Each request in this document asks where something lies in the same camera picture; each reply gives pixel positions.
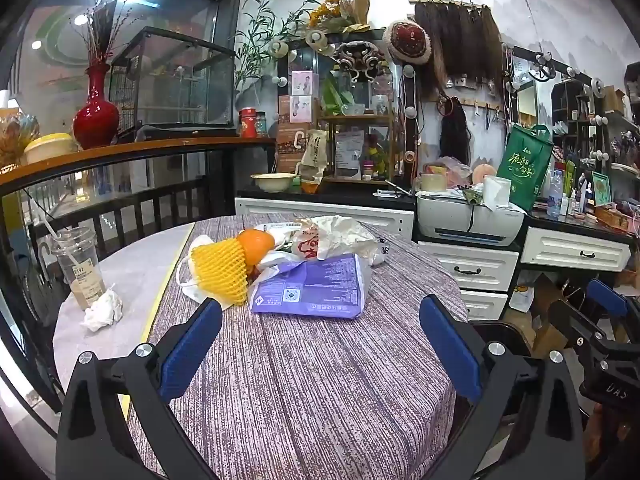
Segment purple plastic packet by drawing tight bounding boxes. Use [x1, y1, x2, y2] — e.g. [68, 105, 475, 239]
[248, 253, 374, 320]

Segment golden wrapped ornament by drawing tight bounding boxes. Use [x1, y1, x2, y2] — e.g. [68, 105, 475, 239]
[0, 112, 40, 169]

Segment green tote bag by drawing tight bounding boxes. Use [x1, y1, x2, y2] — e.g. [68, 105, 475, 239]
[496, 124, 555, 213]

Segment white cabinet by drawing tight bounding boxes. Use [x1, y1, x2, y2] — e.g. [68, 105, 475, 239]
[235, 197, 416, 242]

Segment dried branches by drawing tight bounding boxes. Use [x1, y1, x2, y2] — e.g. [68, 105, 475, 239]
[75, 0, 134, 64]

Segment black hair bundle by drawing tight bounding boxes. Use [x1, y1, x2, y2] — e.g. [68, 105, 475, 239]
[439, 97, 472, 167]

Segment silver and brown pouch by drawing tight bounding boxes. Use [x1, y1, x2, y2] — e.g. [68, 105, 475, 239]
[334, 130, 366, 181]

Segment wooden shelf rack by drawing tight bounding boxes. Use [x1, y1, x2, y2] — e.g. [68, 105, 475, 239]
[316, 112, 401, 184]

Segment black trash bin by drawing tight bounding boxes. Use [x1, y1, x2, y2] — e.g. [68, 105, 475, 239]
[470, 321, 535, 361]

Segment white tissue pack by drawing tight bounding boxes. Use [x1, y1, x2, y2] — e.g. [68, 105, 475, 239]
[482, 175, 512, 211]

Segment white bag with red print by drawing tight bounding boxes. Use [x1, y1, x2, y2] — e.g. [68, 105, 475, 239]
[291, 215, 381, 264]

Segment hanging brown hair pieces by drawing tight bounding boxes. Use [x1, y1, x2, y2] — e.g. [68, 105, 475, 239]
[414, 0, 504, 102]

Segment orange fruit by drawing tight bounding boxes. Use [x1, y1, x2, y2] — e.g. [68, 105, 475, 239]
[236, 228, 276, 267]

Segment pink plastic bag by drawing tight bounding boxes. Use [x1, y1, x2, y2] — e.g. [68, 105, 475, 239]
[425, 156, 474, 189]

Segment cream bowl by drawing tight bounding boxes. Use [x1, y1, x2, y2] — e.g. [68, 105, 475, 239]
[250, 172, 299, 194]

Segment pink photo card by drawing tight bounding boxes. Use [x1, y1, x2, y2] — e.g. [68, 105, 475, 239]
[290, 96, 316, 124]
[291, 70, 315, 96]

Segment yellow green bottle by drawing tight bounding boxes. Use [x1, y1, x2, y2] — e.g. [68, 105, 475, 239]
[367, 135, 391, 181]

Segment black railing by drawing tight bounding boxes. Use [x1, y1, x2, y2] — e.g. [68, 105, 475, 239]
[27, 175, 236, 262]

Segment white drinking straw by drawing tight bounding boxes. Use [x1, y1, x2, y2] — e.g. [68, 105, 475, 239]
[39, 215, 81, 267]

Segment wooden ledge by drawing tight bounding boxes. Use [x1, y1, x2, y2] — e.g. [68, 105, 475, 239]
[0, 136, 277, 197]

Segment white tissue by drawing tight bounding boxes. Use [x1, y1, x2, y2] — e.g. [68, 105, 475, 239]
[81, 284, 124, 332]

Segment white printer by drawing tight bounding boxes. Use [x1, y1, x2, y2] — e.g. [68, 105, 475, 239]
[416, 187, 526, 247]

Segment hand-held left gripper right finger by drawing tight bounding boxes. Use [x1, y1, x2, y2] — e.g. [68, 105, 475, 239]
[419, 294, 587, 480]

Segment wide white drawer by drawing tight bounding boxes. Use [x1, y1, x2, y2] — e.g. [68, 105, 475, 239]
[521, 226, 632, 274]

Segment red ceramic vase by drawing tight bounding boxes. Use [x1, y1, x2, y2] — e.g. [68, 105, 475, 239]
[72, 63, 121, 150]

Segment clear water bottle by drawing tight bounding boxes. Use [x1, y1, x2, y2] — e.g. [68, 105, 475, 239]
[546, 170, 565, 219]

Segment clear bag with black print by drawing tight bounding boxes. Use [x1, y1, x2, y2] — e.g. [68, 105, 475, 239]
[370, 237, 394, 267]

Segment green bamboo plant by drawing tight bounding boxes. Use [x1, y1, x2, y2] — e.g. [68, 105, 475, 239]
[235, 0, 324, 92]

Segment glass terrarium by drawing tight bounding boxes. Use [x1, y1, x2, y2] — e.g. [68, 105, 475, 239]
[109, 26, 237, 134]

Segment brown cardboard box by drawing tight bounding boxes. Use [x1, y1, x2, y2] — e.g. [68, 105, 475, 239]
[276, 122, 311, 176]

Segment red embroidered hat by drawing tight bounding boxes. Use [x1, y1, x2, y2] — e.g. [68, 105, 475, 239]
[382, 19, 433, 66]

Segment white and yellow paper bag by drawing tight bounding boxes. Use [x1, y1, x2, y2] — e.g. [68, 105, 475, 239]
[509, 285, 535, 314]

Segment black frame vanity mirror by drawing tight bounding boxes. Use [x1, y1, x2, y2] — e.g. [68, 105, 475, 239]
[510, 45, 607, 197]

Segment wicker basket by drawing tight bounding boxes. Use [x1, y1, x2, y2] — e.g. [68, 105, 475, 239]
[595, 204, 632, 232]

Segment yellow lidded bowl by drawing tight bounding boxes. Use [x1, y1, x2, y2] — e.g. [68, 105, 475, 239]
[22, 133, 81, 165]

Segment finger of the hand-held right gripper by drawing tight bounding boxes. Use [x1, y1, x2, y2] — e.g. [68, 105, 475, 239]
[547, 299, 619, 361]
[586, 278, 640, 318]

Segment pale yellow box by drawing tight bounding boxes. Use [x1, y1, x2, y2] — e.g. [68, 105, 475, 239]
[419, 172, 449, 194]

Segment green and white carton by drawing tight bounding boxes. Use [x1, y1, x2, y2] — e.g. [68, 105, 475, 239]
[257, 221, 301, 254]

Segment yellow foam fruit net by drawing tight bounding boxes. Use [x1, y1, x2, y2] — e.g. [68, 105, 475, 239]
[189, 237, 251, 309]

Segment ornate headdress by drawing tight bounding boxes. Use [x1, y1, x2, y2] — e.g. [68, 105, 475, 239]
[332, 41, 389, 84]

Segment wooden shelf with goods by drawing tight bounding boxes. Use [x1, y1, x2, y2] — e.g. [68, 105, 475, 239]
[276, 35, 422, 192]

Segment brown cardboard carton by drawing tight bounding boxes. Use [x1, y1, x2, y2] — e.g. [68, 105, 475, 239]
[530, 275, 572, 357]

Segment white drawer black handle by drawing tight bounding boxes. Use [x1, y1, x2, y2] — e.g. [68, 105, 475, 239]
[419, 241, 521, 294]
[457, 290, 510, 321]

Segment yellow dried flower bouquet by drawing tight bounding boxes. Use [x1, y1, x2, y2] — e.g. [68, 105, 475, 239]
[306, 0, 371, 37]

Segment beige paper bag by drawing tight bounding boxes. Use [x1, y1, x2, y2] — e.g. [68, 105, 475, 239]
[295, 129, 329, 186]

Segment clear plastic cup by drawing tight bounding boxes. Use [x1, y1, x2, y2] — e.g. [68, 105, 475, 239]
[50, 226, 108, 311]

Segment row of cosmetic bottles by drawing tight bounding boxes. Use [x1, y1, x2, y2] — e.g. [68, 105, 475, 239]
[552, 160, 597, 217]

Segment green picture frame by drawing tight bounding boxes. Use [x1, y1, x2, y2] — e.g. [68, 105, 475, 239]
[591, 171, 614, 207]

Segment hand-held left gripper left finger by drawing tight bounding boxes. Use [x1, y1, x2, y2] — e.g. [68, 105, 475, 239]
[55, 297, 224, 480]

